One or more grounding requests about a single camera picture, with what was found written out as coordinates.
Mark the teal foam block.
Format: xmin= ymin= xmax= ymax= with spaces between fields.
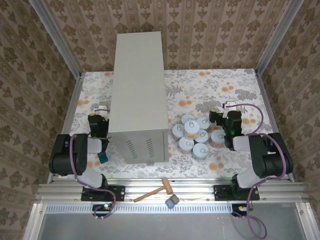
xmin=97 ymin=151 xmax=110 ymax=165

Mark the aluminium front rail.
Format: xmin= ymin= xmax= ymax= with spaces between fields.
xmin=34 ymin=178 xmax=311 ymax=204

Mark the can with pale blue label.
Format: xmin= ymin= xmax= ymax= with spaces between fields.
xmin=191 ymin=142 xmax=210 ymax=162

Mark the can with salmon label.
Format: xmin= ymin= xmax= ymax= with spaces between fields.
xmin=208 ymin=129 xmax=227 ymax=148

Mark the aluminium side rail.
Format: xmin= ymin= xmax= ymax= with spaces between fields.
xmin=253 ymin=68 xmax=296 ymax=182
xmin=47 ymin=72 xmax=83 ymax=185

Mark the small controller board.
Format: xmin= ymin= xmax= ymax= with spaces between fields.
xmin=92 ymin=203 xmax=116 ymax=213
xmin=231 ymin=203 xmax=252 ymax=216

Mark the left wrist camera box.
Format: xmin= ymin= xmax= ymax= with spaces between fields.
xmin=96 ymin=105 xmax=111 ymax=118

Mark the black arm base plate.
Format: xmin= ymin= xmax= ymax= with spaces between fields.
xmin=81 ymin=185 xmax=126 ymax=202
xmin=213 ymin=184 xmax=261 ymax=202

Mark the aluminium corner post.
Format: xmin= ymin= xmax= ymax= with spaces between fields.
xmin=27 ymin=0 xmax=84 ymax=79
xmin=254 ymin=0 xmax=305 ymax=75

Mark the can with teal label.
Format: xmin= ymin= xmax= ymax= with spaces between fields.
xmin=197 ymin=129 xmax=210 ymax=145

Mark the grey metal cabinet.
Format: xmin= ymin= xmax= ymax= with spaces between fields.
xmin=107 ymin=31 xmax=170 ymax=165

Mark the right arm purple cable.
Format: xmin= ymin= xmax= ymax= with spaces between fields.
xmin=223 ymin=102 xmax=288 ymax=238

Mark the white slotted cable duct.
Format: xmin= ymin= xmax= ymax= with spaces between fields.
xmin=43 ymin=203 xmax=251 ymax=215

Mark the floral tablecloth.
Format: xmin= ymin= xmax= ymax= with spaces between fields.
xmin=61 ymin=68 xmax=288 ymax=180

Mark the wooden mallet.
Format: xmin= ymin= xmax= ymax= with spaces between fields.
xmin=133 ymin=177 xmax=174 ymax=203

